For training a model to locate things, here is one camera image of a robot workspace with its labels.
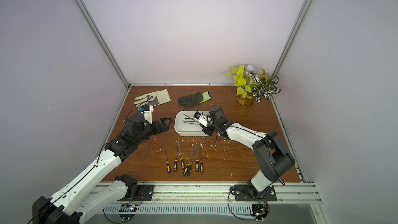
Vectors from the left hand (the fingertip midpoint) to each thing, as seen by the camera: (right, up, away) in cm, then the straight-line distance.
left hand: (168, 120), depth 76 cm
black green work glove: (+11, +10, +34) cm, 37 cm away
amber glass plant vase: (+50, +10, +30) cm, 59 cm away
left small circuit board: (-18, -41, -4) cm, 45 cm away
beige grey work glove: (-20, +11, +36) cm, 43 cm away
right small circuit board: (+44, -42, -6) cm, 61 cm away
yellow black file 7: (+17, -25, +7) cm, 31 cm away
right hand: (+18, -2, +13) cm, 22 cm away
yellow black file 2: (+10, -3, +14) cm, 18 cm away
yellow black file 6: (+14, -25, +7) cm, 29 cm away
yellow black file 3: (-2, -25, +7) cm, 26 cm away
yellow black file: (+8, +1, +14) cm, 16 cm away
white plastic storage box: (+6, -6, +23) cm, 24 cm away
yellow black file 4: (+3, -24, +7) cm, 25 cm away
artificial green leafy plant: (+46, +22, +19) cm, 54 cm away
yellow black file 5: (+6, -23, +7) cm, 24 cm away
